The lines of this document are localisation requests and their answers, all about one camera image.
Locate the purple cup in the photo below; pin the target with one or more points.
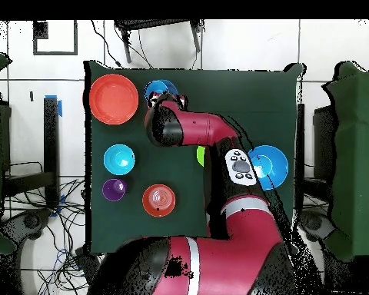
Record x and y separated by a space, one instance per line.
113 190

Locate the black floor box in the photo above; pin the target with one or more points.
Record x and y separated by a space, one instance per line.
86 261

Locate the large blue bowl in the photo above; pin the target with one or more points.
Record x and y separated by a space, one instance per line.
272 167

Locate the green ribbed bowl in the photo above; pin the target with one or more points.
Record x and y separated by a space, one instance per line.
200 156

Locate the black square floor frame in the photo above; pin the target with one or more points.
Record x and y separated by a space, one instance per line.
55 53

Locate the black metal frame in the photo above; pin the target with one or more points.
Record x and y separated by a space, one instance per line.
323 138
50 138

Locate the small orange bowl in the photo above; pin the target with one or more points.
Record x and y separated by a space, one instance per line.
158 201

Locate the small black floor object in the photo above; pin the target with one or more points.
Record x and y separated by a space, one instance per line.
31 96

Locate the black metal stand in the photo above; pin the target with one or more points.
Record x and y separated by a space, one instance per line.
153 23

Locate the blue tape strip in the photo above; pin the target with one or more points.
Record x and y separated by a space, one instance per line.
60 109

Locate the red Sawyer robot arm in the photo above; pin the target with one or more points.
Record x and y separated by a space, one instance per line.
233 255

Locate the blue cup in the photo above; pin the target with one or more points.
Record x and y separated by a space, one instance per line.
156 87

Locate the dark grey pedestal foot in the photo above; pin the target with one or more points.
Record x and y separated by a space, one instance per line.
30 221
316 224

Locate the medium blue bowl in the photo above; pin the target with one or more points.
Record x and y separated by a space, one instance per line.
172 87

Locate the light blue ribbed bowl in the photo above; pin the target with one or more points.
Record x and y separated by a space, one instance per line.
119 159

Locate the large orange bowl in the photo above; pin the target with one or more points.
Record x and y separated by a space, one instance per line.
113 99

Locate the dark green tablecloth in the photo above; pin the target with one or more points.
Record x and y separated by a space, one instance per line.
249 92

